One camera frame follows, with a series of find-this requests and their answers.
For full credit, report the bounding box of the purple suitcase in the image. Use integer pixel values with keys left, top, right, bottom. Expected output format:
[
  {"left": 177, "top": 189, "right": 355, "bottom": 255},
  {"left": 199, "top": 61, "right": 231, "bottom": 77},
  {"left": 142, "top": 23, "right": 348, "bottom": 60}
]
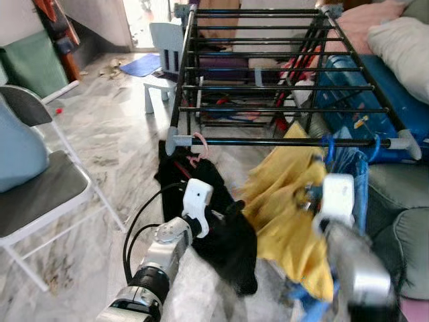
[{"left": 198, "top": 54, "right": 282, "bottom": 85}]

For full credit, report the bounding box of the grey white folding chair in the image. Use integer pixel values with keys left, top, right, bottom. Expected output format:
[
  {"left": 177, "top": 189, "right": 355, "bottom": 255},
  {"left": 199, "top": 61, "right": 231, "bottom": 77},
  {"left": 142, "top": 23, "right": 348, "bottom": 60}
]
[{"left": 0, "top": 85, "right": 128, "bottom": 292}]

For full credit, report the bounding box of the blue floor mat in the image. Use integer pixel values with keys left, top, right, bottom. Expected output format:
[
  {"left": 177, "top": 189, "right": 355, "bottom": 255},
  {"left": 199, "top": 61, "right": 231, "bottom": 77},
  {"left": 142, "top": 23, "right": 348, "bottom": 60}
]
[{"left": 121, "top": 54, "right": 162, "bottom": 78}]

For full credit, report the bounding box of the beige pillow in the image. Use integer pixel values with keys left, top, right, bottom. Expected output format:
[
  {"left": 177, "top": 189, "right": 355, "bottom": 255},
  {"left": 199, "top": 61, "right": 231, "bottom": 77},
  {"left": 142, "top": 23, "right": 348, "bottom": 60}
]
[{"left": 367, "top": 17, "right": 429, "bottom": 105}]

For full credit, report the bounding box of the yellow shirt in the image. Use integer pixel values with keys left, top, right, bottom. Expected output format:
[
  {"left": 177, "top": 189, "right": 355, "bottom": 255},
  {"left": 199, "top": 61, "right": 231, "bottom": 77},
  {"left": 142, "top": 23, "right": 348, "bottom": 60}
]
[{"left": 238, "top": 123, "right": 336, "bottom": 303}]

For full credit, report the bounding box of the light blue cushion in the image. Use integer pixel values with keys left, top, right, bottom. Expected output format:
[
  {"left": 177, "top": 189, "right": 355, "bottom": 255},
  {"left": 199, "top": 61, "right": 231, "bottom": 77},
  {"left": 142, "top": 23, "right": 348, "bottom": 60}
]
[{"left": 0, "top": 101, "right": 50, "bottom": 194}]

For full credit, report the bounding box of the pink plastic hanger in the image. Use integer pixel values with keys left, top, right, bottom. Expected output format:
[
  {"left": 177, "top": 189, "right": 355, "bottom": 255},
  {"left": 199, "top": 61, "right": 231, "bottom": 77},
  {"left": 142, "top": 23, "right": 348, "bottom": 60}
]
[{"left": 188, "top": 132, "right": 210, "bottom": 168}]

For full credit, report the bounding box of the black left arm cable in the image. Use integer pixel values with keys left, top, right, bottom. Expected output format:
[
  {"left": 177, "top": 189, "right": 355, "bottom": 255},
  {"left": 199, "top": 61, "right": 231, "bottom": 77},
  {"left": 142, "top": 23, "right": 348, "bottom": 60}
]
[{"left": 124, "top": 182, "right": 188, "bottom": 282}]

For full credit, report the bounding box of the pale plastic child chair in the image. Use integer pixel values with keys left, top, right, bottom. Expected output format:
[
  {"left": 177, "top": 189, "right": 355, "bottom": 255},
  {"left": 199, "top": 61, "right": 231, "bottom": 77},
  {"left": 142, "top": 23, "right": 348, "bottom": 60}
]
[{"left": 144, "top": 22, "right": 185, "bottom": 115}]

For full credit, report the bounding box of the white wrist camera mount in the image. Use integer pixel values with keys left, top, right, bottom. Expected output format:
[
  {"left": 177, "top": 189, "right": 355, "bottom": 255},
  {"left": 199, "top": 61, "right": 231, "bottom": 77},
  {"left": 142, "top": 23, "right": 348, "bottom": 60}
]
[
  {"left": 312, "top": 173, "right": 356, "bottom": 232},
  {"left": 181, "top": 178, "right": 214, "bottom": 237}
]

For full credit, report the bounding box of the beige crumpled cloth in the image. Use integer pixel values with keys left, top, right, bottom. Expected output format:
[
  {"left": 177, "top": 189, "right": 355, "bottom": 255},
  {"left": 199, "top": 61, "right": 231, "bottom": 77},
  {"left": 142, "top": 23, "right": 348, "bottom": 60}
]
[{"left": 101, "top": 59, "right": 125, "bottom": 78}]

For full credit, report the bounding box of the blue hard suitcase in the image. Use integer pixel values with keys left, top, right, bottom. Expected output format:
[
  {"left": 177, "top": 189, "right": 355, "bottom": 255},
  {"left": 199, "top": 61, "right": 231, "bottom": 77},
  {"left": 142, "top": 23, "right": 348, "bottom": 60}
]
[{"left": 312, "top": 55, "right": 429, "bottom": 162}]

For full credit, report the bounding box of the black orange leaning frame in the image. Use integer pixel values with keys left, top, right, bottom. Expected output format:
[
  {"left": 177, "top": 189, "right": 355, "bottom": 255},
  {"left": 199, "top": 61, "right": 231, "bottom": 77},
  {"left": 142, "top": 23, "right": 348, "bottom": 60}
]
[{"left": 34, "top": 0, "right": 81, "bottom": 81}]

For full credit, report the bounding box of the white rolled sheet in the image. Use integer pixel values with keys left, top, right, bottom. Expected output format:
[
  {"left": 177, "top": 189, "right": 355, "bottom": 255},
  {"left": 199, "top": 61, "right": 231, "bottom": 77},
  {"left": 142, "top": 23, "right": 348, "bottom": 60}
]
[{"left": 44, "top": 80, "right": 81, "bottom": 101}]

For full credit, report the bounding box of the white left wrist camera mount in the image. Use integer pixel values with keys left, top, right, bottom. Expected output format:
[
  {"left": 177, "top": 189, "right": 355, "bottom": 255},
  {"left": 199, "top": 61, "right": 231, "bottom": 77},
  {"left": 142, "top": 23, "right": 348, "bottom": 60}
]
[{"left": 181, "top": 178, "right": 214, "bottom": 237}]

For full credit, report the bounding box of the grey leather sofa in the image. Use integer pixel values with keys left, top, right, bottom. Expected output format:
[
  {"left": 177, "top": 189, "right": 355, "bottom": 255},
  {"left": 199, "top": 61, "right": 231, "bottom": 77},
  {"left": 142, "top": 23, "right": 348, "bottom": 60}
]
[{"left": 295, "top": 114, "right": 429, "bottom": 303}]

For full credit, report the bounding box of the pink pillow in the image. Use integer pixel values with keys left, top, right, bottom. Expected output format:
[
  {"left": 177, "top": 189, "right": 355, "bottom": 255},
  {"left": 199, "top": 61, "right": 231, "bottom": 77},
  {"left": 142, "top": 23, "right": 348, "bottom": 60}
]
[{"left": 332, "top": 0, "right": 406, "bottom": 56}]

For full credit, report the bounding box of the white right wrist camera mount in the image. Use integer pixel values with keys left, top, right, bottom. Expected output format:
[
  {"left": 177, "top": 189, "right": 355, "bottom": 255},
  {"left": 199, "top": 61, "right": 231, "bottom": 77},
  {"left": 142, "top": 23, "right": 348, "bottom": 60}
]
[{"left": 312, "top": 173, "right": 356, "bottom": 232}]

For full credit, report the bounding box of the black garment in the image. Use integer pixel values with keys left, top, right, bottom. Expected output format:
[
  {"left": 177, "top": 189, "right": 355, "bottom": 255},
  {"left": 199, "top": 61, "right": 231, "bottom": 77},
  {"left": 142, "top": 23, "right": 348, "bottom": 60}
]
[{"left": 154, "top": 141, "right": 259, "bottom": 296}]

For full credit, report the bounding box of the green mesh panel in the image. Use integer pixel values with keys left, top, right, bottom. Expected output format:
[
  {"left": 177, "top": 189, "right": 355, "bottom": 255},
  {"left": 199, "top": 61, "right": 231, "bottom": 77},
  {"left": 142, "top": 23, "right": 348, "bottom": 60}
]
[{"left": 0, "top": 30, "right": 68, "bottom": 100}]

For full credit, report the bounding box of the blue shirt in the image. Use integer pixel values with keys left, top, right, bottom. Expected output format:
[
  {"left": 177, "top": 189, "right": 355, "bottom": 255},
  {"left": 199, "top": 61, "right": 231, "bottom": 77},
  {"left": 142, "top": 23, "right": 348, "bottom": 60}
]
[{"left": 288, "top": 127, "right": 371, "bottom": 322}]

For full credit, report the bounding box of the pink paper sheet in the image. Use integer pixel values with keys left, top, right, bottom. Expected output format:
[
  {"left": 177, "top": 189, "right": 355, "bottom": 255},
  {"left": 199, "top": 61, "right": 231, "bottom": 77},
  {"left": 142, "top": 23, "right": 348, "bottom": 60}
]
[{"left": 400, "top": 297, "right": 429, "bottom": 322}]

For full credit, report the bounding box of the black metal drying rack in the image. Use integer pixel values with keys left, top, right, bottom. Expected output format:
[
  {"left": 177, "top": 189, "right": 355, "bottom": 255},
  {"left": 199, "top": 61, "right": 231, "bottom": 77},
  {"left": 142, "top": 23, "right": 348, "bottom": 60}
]
[{"left": 166, "top": 3, "right": 423, "bottom": 162}]

